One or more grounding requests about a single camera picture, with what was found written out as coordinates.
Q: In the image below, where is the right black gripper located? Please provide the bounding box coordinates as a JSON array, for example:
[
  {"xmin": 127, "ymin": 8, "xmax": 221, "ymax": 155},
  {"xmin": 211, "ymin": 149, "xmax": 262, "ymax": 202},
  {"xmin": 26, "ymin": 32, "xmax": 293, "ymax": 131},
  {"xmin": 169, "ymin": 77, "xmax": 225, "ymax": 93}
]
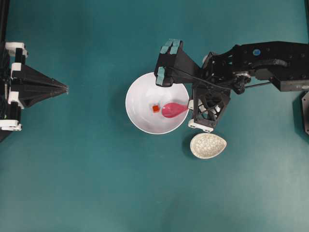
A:
[{"xmin": 187, "ymin": 84, "xmax": 231, "ymax": 132}]

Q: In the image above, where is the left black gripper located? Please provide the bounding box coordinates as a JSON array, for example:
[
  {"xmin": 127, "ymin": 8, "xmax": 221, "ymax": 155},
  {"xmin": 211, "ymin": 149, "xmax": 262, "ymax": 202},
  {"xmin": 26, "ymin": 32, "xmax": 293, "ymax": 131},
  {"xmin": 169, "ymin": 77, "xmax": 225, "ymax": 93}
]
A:
[{"xmin": 0, "ymin": 42, "xmax": 68, "ymax": 131}]

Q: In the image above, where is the pink plastic spoon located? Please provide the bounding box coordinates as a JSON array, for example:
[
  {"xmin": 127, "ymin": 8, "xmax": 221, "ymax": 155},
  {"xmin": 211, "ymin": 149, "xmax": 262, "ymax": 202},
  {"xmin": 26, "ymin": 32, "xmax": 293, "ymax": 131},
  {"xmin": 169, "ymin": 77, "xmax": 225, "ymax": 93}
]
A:
[{"xmin": 161, "ymin": 102, "xmax": 188, "ymax": 118}]

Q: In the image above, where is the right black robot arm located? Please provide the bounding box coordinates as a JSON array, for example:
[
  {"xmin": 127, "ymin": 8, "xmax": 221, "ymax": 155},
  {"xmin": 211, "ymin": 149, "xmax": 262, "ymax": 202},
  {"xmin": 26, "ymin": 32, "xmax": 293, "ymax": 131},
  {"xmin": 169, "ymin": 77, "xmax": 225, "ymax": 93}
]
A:
[{"xmin": 188, "ymin": 42, "xmax": 309, "ymax": 132}]

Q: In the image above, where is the speckled egg-shaped spoon rest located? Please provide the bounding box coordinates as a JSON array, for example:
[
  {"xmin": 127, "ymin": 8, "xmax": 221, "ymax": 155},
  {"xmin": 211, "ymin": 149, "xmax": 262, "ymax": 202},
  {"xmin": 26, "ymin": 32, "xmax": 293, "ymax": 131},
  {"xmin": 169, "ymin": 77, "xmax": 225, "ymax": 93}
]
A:
[{"xmin": 190, "ymin": 133, "xmax": 227, "ymax": 160}]

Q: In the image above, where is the small red block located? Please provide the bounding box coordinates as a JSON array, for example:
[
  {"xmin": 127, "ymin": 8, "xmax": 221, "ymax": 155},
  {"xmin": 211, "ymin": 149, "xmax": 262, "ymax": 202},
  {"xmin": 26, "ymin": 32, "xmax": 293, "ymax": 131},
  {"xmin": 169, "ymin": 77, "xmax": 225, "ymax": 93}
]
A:
[{"xmin": 152, "ymin": 105, "xmax": 160, "ymax": 113}]

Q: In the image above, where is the white round bowl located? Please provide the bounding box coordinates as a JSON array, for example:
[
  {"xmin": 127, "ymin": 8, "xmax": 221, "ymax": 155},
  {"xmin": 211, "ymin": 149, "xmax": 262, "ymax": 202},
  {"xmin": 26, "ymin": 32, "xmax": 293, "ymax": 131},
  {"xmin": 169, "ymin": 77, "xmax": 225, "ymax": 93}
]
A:
[{"xmin": 125, "ymin": 72, "xmax": 189, "ymax": 134}]

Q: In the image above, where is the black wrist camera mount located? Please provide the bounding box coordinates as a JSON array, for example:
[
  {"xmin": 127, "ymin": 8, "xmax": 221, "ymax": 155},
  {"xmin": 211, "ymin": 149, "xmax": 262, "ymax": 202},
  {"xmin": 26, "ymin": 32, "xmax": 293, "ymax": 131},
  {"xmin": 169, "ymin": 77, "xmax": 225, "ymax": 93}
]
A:
[{"xmin": 154, "ymin": 39, "xmax": 202, "ymax": 87}]

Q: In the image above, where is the black frame rail left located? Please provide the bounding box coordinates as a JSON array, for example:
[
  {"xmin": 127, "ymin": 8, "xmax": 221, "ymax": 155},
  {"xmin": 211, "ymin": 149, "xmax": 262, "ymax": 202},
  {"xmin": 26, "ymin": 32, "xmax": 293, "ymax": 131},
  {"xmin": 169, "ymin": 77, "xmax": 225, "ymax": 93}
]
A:
[{"xmin": 0, "ymin": 0, "xmax": 10, "ymax": 45}]

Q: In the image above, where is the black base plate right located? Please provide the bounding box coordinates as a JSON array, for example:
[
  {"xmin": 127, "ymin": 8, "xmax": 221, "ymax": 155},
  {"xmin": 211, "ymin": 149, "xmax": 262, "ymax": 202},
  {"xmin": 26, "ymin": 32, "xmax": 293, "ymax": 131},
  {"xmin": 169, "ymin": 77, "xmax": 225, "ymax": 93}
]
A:
[{"xmin": 293, "ymin": 91, "xmax": 309, "ymax": 137}]

